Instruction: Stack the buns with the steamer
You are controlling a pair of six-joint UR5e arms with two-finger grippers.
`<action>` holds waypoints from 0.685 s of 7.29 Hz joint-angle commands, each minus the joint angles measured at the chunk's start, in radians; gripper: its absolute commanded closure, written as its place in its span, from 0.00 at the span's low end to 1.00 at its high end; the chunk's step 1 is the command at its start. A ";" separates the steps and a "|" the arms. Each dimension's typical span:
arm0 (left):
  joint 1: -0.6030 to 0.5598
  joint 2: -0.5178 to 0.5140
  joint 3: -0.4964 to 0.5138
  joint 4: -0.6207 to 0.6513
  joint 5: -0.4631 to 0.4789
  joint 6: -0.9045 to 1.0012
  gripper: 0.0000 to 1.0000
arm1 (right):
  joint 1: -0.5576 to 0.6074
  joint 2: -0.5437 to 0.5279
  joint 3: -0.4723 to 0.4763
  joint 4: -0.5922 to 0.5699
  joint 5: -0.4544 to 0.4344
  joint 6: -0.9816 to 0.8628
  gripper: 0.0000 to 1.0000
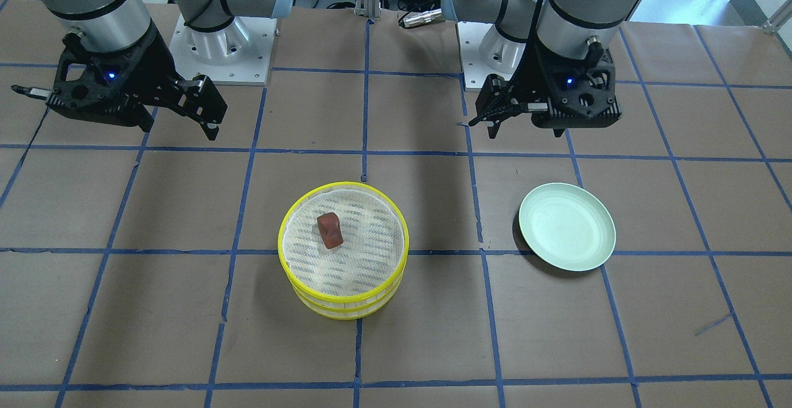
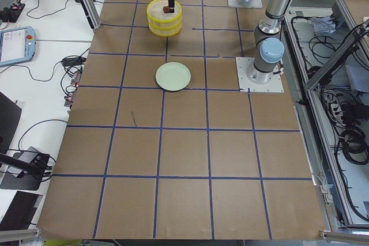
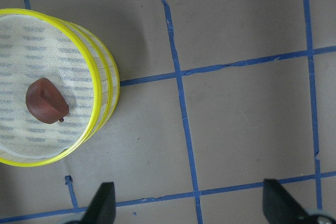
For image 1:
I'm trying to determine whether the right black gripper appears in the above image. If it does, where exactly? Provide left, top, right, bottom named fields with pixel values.
left=47, top=24, right=228, bottom=142

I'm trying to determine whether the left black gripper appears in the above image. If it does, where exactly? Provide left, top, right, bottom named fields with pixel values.
left=475, top=40, right=622, bottom=139

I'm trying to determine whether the red-brown bun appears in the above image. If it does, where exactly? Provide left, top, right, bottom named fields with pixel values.
left=317, top=212, right=344, bottom=250

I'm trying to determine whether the yellow steamer basket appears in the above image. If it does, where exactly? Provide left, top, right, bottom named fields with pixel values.
left=277, top=181, right=410, bottom=303
left=292, top=279, right=401, bottom=320

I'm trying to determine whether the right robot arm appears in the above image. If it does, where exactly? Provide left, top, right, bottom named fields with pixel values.
left=11, top=0, right=293, bottom=141

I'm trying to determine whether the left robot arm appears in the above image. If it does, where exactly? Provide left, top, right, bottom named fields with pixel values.
left=441, top=0, right=640, bottom=138

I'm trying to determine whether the light green plate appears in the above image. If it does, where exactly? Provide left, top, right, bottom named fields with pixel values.
left=517, top=183, right=617, bottom=272

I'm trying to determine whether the silver cylindrical connector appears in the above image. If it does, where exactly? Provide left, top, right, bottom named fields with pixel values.
left=398, top=9, right=445, bottom=30

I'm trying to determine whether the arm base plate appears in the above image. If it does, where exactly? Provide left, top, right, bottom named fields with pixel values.
left=169, top=16, right=278, bottom=86
left=457, top=22, right=525, bottom=92

